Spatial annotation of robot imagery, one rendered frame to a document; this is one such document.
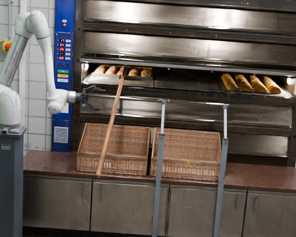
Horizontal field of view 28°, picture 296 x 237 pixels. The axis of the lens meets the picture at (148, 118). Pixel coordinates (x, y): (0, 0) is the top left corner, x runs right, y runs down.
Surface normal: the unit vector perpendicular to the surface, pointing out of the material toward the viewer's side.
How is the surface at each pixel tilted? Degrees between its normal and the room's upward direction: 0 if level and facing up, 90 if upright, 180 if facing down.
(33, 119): 90
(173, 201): 91
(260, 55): 69
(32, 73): 90
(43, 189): 90
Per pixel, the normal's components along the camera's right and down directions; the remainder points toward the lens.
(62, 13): -0.03, 0.24
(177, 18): 0.00, -0.11
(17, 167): 0.70, 0.22
